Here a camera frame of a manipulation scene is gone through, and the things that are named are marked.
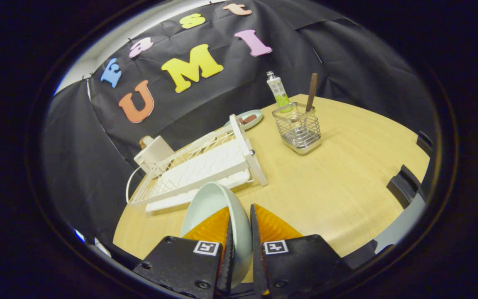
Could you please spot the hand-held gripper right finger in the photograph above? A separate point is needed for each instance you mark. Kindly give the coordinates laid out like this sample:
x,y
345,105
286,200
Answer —
x,y
301,265

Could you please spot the white toaster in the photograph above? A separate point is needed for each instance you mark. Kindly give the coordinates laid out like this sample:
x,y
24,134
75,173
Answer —
x,y
154,153

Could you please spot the green drink bottle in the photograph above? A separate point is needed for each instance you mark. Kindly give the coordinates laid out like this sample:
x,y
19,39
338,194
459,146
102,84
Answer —
x,y
278,89

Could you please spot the brown bread slice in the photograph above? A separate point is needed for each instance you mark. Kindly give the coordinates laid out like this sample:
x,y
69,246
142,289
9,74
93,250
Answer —
x,y
145,142

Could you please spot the small pale green dish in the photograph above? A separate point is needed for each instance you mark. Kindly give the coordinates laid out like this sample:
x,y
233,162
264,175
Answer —
x,y
257,114

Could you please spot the pale green plate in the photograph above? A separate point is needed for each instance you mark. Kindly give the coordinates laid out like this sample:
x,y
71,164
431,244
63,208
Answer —
x,y
210,199

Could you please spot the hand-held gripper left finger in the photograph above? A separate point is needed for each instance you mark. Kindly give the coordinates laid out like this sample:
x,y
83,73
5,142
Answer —
x,y
181,265

